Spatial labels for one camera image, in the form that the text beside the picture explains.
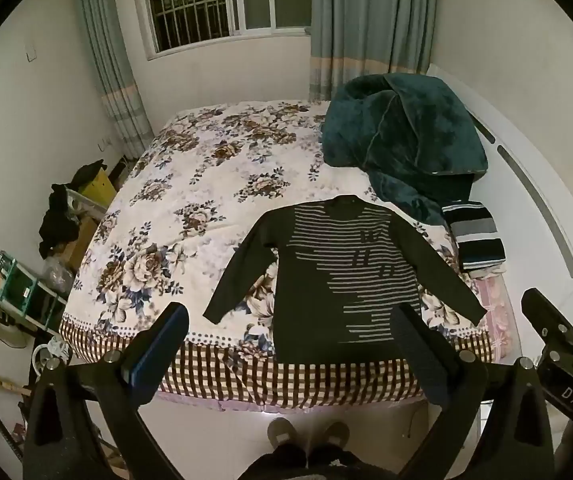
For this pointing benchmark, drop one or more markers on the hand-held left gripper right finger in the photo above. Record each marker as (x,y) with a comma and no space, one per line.
(420,355)

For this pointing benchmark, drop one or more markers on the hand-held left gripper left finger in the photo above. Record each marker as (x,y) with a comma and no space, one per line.
(135,366)

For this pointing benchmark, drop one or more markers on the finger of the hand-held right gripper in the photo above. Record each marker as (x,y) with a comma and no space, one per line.
(546,317)

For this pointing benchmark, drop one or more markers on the dark striped sweater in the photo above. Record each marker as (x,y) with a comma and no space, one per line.
(316,305)

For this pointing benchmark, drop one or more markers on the pink bed sheet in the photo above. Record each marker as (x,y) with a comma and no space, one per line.
(493,305)

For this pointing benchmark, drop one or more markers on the black white striped folded garment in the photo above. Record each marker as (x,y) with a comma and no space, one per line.
(476,235)

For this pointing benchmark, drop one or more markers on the person's right shoe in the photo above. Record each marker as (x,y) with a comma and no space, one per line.
(335,434)

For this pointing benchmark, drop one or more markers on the clear plastic bag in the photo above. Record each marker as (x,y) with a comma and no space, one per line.
(59,275)

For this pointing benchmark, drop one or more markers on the cardboard box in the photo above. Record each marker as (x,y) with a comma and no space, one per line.
(84,245)

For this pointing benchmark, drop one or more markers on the person's dark pants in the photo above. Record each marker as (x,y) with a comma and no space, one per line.
(301,462)

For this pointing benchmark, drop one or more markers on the white headboard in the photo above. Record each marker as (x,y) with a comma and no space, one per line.
(531,140)

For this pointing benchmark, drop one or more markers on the floral bedspread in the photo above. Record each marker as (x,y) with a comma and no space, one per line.
(191,200)

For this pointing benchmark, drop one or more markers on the yellow box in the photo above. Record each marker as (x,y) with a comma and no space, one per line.
(99,190)

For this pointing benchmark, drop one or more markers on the black cloth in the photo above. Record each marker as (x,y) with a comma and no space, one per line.
(86,174)

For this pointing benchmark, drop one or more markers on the teal plush blanket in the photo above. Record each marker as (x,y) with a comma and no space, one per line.
(406,135)

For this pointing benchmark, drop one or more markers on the grey-green curtain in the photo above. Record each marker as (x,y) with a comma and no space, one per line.
(109,50)
(371,15)

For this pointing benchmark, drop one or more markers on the barred window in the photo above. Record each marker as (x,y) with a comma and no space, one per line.
(216,0)

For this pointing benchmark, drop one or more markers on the teal frame shelf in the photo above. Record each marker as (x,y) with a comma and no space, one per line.
(14,280)

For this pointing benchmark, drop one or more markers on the wall socket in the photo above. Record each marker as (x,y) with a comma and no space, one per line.
(104,146)

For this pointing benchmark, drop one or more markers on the wall switch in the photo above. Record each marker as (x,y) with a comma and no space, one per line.
(29,54)

